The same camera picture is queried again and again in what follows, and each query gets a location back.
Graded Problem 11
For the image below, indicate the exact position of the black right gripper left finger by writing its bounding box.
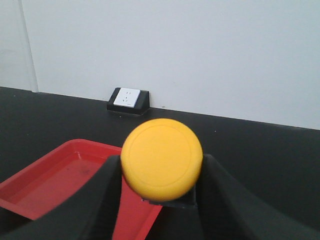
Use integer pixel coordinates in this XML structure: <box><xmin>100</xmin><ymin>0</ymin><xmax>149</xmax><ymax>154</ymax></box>
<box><xmin>0</xmin><ymin>155</ymin><xmax>122</xmax><ymax>240</ymax></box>

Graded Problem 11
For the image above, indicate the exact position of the white socket on black base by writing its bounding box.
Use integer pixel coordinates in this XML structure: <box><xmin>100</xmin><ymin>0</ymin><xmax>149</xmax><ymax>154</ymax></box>
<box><xmin>107</xmin><ymin>87</ymin><xmax>150</xmax><ymax>115</ymax></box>

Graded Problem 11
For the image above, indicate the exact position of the yellow mushroom push button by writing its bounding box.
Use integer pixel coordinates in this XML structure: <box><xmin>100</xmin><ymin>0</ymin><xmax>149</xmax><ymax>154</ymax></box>
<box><xmin>120</xmin><ymin>118</ymin><xmax>203</xmax><ymax>208</ymax></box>

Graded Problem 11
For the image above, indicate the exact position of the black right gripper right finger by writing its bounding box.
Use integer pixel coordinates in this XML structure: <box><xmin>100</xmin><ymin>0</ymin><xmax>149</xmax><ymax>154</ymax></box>
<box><xmin>195</xmin><ymin>154</ymin><xmax>320</xmax><ymax>240</ymax></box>

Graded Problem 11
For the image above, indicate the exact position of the red plastic tray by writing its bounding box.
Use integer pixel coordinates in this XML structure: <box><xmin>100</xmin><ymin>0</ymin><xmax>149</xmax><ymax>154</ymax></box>
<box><xmin>0</xmin><ymin>139</ymin><xmax>162</xmax><ymax>240</ymax></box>

